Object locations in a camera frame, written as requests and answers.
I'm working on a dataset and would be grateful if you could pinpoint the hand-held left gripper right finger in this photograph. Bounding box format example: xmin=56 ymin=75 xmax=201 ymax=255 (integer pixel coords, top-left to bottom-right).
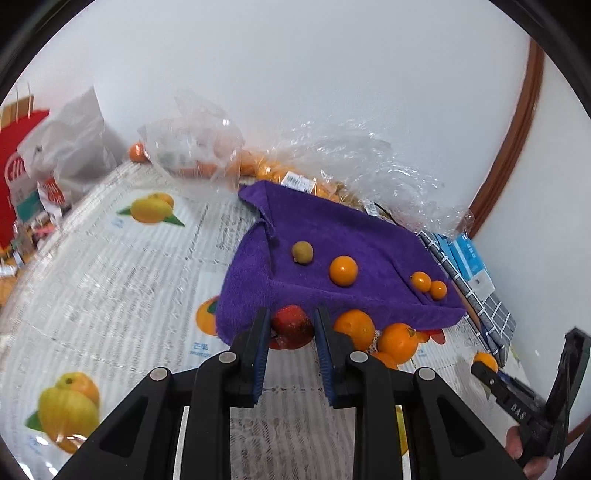
xmin=314 ymin=305 xmax=529 ymax=480

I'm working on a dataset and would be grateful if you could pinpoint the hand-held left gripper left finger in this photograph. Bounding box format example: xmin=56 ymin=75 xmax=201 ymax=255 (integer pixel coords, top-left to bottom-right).
xmin=55 ymin=307 xmax=272 ymax=480

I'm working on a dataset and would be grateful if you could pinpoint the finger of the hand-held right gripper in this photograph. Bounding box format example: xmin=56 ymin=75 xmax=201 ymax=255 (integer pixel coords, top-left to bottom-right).
xmin=545 ymin=326 xmax=591 ymax=421
xmin=470 ymin=361 xmax=532 ymax=407

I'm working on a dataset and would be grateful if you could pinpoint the small red apple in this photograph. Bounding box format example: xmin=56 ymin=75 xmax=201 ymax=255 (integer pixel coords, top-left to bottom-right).
xmin=270 ymin=304 xmax=317 ymax=350

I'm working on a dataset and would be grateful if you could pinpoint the brown-green round fruit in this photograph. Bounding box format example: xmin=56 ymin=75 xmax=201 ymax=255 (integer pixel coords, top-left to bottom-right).
xmin=291 ymin=241 xmax=315 ymax=265

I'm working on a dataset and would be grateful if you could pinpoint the purple towel-lined tray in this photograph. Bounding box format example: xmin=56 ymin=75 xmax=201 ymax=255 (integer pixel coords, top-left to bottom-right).
xmin=215 ymin=180 xmax=467 ymax=346

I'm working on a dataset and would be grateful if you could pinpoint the person's right hand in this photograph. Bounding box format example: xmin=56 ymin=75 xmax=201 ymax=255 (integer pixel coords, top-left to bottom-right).
xmin=505 ymin=426 xmax=556 ymax=479

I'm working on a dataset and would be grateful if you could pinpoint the grey checkered cloth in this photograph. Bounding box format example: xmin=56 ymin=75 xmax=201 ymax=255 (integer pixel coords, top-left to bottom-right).
xmin=417 ymin=230 xmax=516 ymax=366

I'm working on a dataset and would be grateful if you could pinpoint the large orange with stem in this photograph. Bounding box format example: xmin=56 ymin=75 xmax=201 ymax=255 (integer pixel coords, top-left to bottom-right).
xmin=378 ymin=323 xmax=419 ymax=364

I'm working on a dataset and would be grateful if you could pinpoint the blue cardboard box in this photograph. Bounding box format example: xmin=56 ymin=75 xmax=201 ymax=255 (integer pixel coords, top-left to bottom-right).
xmin=449 ymin=233 xmax=496 ymax=296

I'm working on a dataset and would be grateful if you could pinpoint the fruit-printed plastic tablecloth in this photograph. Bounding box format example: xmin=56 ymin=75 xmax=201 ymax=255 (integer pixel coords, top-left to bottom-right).
xmin=0 ymin=161 xmax=513 ymax=480

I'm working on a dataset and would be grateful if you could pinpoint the pile of bagged oranges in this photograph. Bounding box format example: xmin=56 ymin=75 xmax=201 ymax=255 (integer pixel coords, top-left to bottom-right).
xmin=230 ymin=147 xmax=393 ymax=219

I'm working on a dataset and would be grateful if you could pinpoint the large clear plastic bag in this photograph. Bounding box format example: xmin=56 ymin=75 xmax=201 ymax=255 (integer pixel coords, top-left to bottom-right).
xmin=256 ymin=121 xmax=476 ymax=241

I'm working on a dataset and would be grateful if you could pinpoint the small clear plastic bag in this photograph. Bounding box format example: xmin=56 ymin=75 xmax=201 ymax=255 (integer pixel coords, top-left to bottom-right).
xmin=137 ymin=89 xmax=246 ymax=186

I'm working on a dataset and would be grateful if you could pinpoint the wooden nightstand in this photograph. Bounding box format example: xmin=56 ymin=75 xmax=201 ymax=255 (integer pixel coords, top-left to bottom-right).
xmin=0 ymin=270 xmax=27 ymax=308

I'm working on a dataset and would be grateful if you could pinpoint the white plastic shopping bag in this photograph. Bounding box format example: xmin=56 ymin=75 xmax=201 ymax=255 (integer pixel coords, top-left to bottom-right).
xmin=17 ymin=86 xmax=117 ymax=219

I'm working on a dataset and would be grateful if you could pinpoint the red paper bag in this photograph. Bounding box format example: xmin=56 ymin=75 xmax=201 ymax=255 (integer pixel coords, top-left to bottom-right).
xmin=0 ymin=83 xmax=52 ymax=251

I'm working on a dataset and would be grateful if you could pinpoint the black cable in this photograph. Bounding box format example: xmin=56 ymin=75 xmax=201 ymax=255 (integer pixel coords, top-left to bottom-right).
xmin=373 ymin=202 xmax=409 ymax=228

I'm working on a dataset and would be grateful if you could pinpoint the brown wooden door frame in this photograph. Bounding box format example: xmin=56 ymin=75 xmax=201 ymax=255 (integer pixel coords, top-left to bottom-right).
xmin=468 ymin=39 xmax=546 ymax=241

